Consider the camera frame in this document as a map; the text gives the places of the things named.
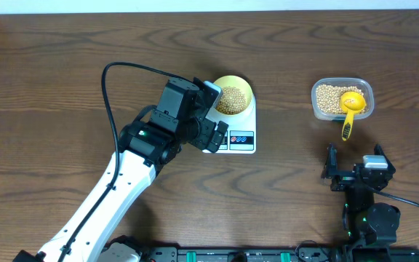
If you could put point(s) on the yellow plastic measuring scoop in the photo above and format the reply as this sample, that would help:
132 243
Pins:
351 111

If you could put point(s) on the soybeans in bowl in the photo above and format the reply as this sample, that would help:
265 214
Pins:
233 101

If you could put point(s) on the soybeans in container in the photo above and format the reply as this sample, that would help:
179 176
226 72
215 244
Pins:
328 97

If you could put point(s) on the pale yellow bowl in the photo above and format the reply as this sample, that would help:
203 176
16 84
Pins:
236 81

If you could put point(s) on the white digital kitchen scale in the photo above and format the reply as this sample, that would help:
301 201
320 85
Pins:
241 135

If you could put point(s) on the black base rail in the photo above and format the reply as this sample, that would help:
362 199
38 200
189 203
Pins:
128 249

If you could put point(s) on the soybeans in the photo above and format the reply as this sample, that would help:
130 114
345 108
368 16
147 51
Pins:
328 97
233 101
350 102

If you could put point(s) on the clear plastic container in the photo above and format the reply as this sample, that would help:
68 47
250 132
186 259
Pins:
342 82

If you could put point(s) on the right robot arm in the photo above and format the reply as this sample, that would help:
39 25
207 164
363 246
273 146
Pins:
371 225

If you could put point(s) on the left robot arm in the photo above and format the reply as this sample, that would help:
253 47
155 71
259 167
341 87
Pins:
152 140

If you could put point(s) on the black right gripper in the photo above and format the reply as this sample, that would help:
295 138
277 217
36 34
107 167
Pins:
343 178

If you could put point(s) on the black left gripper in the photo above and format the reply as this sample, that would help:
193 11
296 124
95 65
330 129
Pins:
201 140

